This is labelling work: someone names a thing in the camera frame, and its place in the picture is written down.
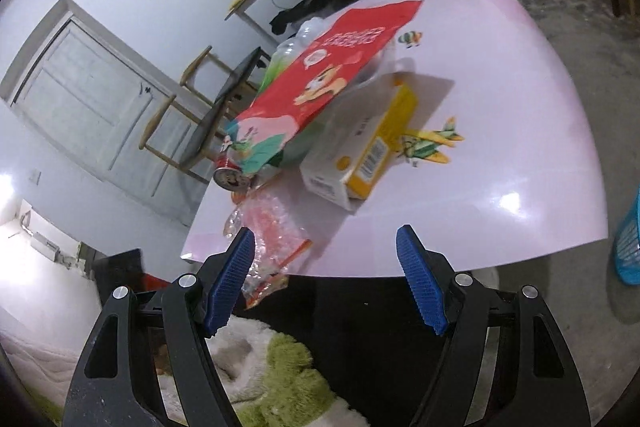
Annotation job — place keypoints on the red cartoon drink can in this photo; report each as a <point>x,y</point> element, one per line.
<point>228,173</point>

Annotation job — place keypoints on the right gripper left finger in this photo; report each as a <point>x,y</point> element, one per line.
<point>115,382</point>

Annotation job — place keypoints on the yellow white carton box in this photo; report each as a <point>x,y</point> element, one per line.
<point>361,135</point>

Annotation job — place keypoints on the clear red-printed plastic wrapper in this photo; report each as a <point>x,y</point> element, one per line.
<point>279,241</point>

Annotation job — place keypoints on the white panel door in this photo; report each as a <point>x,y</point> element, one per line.
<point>107,109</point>

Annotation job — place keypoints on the blue plastic waste basket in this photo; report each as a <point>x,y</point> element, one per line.
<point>626,249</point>

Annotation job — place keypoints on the pink tablecloth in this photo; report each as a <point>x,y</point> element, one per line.
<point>497,164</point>

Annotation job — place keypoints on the wooden chair black seat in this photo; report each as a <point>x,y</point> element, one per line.
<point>234,96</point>

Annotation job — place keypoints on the green-cuffed white sleeve forearm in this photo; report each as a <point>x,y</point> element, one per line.
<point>270,379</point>

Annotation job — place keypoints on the red snack bag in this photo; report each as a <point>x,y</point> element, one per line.
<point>312,81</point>

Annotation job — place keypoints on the clear plastic bottle green label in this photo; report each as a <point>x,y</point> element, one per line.
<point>287,51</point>

